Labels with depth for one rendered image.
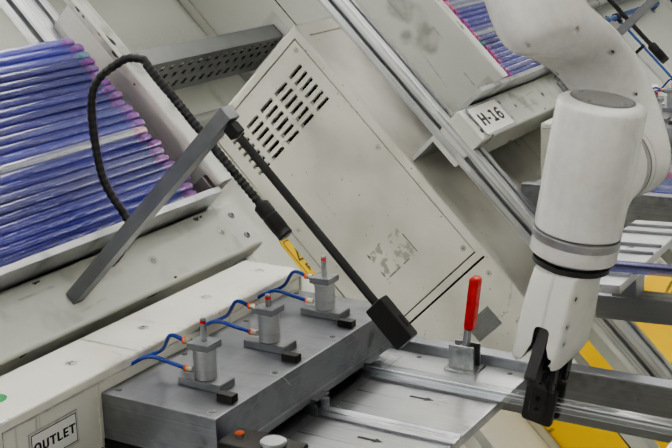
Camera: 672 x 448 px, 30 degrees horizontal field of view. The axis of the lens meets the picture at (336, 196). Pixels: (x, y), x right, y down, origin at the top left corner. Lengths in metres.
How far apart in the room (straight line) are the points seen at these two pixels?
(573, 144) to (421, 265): 1.17
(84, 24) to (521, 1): 0.65
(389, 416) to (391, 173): 1.06
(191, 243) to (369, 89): 0.93
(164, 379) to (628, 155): 0.49
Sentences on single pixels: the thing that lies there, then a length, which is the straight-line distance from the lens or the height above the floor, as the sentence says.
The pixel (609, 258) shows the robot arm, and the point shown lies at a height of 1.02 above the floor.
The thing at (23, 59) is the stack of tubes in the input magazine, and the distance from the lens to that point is 1.51.
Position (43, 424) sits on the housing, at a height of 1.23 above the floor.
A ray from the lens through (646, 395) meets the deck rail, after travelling 1.35.
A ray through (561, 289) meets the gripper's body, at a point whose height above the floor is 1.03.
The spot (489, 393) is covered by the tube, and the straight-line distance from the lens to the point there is 1.31.
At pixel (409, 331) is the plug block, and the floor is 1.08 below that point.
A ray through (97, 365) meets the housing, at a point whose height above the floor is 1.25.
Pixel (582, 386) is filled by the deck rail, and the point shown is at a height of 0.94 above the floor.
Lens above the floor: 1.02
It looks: 10 degrees up
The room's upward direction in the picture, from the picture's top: 40 degrees counter-clockwise
